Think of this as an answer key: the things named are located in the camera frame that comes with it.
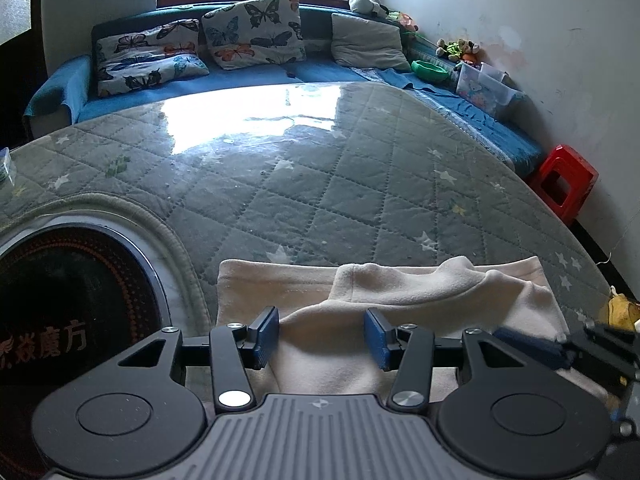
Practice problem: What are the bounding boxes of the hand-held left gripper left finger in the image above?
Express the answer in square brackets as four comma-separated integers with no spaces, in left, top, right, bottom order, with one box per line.
[116,306,280,413]

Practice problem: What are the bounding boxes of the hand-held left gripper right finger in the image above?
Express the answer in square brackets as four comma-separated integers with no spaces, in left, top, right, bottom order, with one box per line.
[364,307,526,413]

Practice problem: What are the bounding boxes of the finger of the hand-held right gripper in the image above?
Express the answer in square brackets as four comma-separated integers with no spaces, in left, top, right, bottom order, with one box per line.
[495,327,571,368]

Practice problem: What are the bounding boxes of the cream shirt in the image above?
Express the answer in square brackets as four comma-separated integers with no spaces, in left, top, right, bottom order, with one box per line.
[216,256,616,406]

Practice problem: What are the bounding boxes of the yellow object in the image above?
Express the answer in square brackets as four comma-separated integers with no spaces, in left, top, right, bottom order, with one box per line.
[607,294,640,331]

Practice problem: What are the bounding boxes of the grey quilted table cover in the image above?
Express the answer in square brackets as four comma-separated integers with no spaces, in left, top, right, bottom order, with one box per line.
[0,81,618,411]

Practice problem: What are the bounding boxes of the red plastic stool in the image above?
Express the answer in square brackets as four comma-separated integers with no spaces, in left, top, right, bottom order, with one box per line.
[525,144,600,226]

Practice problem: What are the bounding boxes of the round black table cooktop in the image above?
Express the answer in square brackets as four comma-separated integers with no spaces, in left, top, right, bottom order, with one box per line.
[0,225,168,480]

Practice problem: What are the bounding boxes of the clear plastic storage box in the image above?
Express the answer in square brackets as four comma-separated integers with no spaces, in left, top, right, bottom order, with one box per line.
[455,61,521,118]

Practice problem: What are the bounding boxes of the blue sofa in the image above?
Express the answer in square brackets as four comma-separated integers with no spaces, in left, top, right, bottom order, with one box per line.
[22,2,546,178]

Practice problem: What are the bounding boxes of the green plastic basin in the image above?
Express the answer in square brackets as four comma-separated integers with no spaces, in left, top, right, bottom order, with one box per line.
[411,60,450,82]

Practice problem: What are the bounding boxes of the grey pillow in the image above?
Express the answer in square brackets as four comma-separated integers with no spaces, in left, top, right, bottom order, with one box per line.
[330,12,411,72]

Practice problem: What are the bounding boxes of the long butterfly print pillow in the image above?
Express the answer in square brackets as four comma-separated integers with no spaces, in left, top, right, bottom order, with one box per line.
[94,18,211,97]

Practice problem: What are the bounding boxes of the small plush toys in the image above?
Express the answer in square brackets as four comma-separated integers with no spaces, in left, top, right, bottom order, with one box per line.
[435,37,483,66]

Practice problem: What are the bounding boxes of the square butterfly print pillow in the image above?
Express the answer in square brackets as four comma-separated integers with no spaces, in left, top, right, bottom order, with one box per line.
[201,0,307,71]

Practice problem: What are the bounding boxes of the green and orange plush toy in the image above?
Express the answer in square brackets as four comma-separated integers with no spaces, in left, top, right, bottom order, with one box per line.
[387,10,420,33]

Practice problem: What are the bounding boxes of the panda plush toy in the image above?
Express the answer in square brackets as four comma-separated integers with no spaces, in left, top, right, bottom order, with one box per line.
[348,0,390,17]

